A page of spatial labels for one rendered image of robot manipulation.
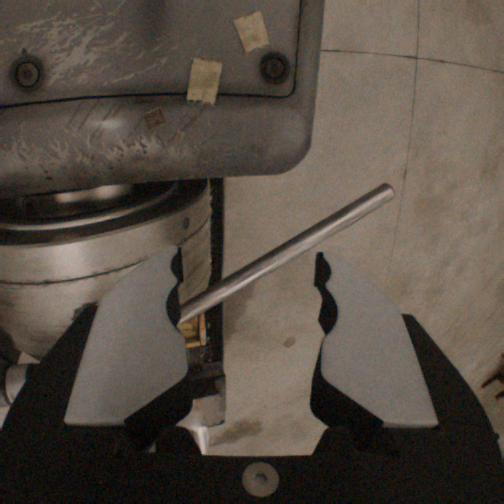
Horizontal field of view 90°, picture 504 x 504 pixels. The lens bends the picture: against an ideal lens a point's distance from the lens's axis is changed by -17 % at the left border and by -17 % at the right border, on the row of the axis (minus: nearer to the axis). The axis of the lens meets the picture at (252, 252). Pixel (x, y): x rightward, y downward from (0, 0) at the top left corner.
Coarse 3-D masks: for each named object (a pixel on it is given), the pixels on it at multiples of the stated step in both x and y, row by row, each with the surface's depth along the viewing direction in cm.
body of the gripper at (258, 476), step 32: (160, 448) 5; (192, 448) 5; (320, 448) 5; (352, 448) 5; (96, 480) 4; (128, 480) 4; (160, 480) 4; (192, 480) 4; (224, 480) 4; (256, 480) 4; (288, 480) 4; (320, 480) 4; (352, 480) 4; (384, 480) 4; (416, 480) 4
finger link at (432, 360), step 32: (416, 320) 8; (416, 352) 7; (448, 384) 6; (448, 416) 5; (480, 416) 5; (384, 448) 5; (416, 448) 5; (448, 448) 5; (480, 448) 5; (448, 480) 4; (480, 480) 4
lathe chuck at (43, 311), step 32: (192, 256) 32; (0, 288) 22; (32, 288) 22; (64, 288) 23; (96, 288) 24; (192, 288) 33; (0, 320) 24; (32, 320) 23; (64, 320) 24; (32, 352) 25
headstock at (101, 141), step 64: (0, 0) 11; (64, 0) 13; (128, 0) 14; (192, 0) 15; (256, 0) 16; (320, 0) 17; (0, 64) 13; (64, 64) 14; (128, 64) 16; (256, 64) 18; (0, 128) 15; (64, 128) 16; (128, 128) 18; (192, 128) 19; (256, 128) 20; (0, 192) 18
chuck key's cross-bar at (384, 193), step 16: (368, 192) 18; (384, 192) 17; (352, 208) 18; (368, 208) 18; (320, 224) 18; (336, 224) 18; (288, 240) 19; (304, 240) 18; (320, 240) 18; (272, 256) 18; (288, 256) 18; (240, 272) 19; (256, 272) 19; (208, 288) 19; (224, 288) 19; (240, 288) 19; (192, 304) 19; (208, 304) 19
